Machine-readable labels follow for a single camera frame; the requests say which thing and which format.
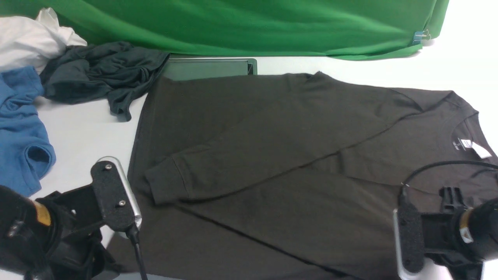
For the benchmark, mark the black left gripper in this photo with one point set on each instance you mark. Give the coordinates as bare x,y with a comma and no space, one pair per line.
63,235

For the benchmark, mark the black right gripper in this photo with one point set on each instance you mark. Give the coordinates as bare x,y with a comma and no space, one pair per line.
448,239

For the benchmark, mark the gray long-sleeved shirt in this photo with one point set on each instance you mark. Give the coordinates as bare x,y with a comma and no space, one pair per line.
286,177

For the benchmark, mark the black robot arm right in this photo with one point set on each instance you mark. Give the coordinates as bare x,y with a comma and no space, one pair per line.
484,226

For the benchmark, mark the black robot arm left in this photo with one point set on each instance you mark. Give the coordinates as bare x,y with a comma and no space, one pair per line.
13,244

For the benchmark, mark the blue crumpled shirt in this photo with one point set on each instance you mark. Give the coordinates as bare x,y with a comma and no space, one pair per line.
26,154

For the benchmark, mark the dark teal crumpled shirt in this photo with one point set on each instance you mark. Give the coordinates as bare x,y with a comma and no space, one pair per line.
117,71

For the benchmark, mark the white crumpled shirt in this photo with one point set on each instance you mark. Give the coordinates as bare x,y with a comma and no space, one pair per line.
34,42

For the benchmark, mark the blue binder clip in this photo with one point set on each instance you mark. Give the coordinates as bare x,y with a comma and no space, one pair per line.
420,36

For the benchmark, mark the green backdrop cloth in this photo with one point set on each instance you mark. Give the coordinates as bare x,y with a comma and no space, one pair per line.
355,30

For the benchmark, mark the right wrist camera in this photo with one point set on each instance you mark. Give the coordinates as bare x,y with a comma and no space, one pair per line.
409,241

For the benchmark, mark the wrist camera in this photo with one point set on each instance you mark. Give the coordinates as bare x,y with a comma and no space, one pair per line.
409,241
115,204

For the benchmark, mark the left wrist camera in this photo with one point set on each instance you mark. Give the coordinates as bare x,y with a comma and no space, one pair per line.
115,204

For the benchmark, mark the metal table cable hatch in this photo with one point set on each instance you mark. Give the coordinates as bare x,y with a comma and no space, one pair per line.
184,69

